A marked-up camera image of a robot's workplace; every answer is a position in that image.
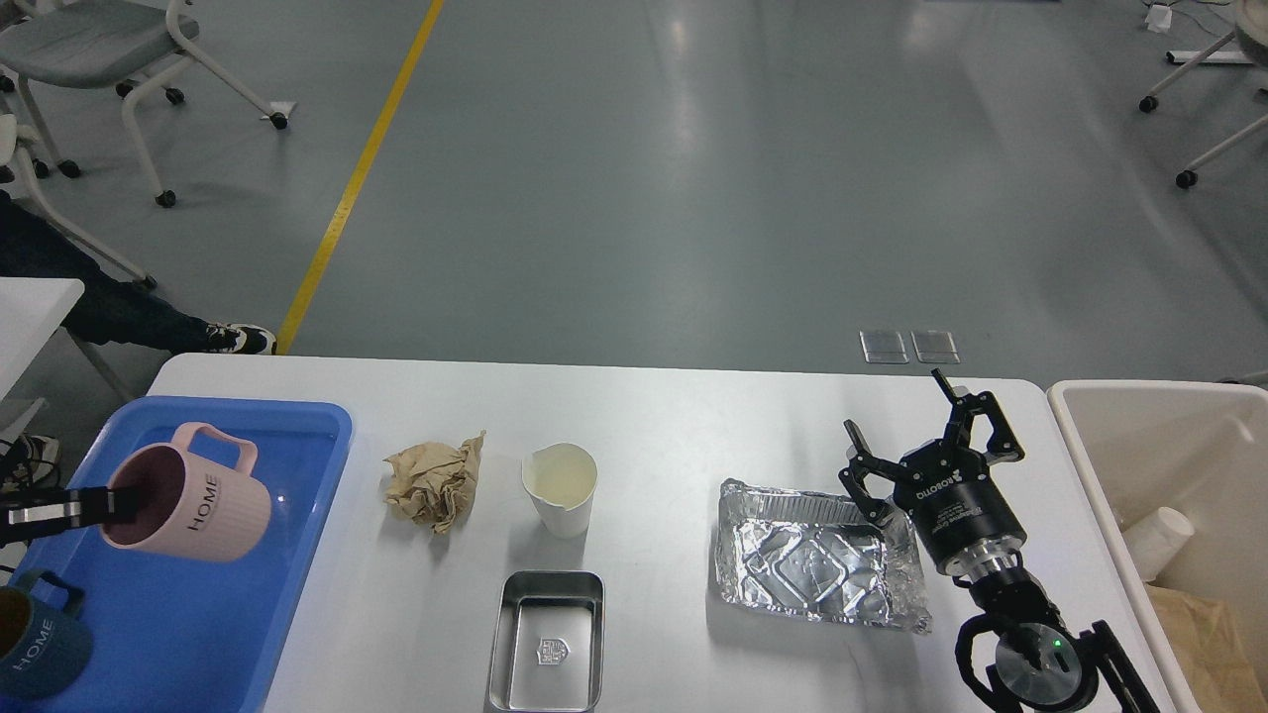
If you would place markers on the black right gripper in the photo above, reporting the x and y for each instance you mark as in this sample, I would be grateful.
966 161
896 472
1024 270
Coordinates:
956 510

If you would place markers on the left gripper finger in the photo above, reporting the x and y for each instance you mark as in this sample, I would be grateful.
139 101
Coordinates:
46 512

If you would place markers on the aluminium foil tray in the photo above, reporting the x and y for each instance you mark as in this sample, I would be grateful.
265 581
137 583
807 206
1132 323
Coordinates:
814 556

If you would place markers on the pink ribbed mug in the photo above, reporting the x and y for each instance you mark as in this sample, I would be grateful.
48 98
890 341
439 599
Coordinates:
191 506

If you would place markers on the stainless steel rectangular box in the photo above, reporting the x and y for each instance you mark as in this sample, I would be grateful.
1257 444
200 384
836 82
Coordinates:
547 651

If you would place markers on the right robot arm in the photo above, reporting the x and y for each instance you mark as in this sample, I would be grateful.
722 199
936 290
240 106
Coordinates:
1017 652

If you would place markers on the right floor outlet plate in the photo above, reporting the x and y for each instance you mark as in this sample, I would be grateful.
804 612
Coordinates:
935 346

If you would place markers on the floor outlet plate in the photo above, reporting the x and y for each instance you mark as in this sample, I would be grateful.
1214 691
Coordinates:
935 346
883 347

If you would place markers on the left floor outlet plate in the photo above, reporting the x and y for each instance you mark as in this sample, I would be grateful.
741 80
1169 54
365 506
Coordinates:
883 347

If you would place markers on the dark blue mug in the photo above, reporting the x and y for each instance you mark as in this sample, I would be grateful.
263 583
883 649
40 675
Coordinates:
44 648

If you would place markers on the white side table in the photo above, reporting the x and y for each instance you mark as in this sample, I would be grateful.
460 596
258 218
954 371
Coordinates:
31 310

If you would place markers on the beige plastic bin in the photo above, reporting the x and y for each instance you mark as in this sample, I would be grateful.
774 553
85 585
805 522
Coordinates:
1200 448

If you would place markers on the person in dark jeans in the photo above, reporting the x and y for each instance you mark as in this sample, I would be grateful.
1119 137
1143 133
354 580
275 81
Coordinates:
111 310

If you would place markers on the blue plastic tray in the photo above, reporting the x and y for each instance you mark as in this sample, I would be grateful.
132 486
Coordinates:
179 635

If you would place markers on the white cup in bin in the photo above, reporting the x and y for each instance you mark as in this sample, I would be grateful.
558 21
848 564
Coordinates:
1155 540

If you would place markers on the brown paper in bin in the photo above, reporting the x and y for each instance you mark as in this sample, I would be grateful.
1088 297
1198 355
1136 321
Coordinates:
1203 635

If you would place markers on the white paper cup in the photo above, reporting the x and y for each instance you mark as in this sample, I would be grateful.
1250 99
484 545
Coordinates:
560 482

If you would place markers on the crumpled brown paper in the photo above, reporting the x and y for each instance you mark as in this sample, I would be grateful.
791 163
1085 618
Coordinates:
433 484

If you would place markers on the grey office chair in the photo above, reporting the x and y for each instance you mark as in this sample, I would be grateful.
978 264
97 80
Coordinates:
88 44

